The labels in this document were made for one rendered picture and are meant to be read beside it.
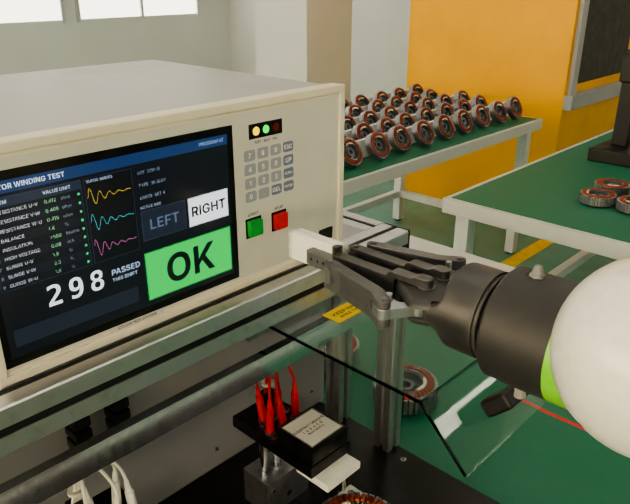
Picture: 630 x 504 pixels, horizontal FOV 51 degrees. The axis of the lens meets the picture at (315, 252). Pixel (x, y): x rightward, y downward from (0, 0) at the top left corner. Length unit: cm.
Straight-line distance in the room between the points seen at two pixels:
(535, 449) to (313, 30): 374
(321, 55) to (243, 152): 394
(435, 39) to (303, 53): 86
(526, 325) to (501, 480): 59
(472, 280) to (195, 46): 802
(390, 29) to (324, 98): 626
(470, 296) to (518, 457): 61
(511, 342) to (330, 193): 37
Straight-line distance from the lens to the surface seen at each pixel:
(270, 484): 91
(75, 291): 62
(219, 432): 100
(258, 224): 72
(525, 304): 50
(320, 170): 78
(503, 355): 51
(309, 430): 84
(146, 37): 808
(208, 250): 69
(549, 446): 115
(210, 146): 66
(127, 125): 61
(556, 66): 409
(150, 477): 95
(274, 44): 473
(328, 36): 465
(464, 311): 53
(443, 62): 445
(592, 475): 111
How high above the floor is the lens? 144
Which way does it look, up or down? 23 degrees down
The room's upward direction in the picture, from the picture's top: straight up
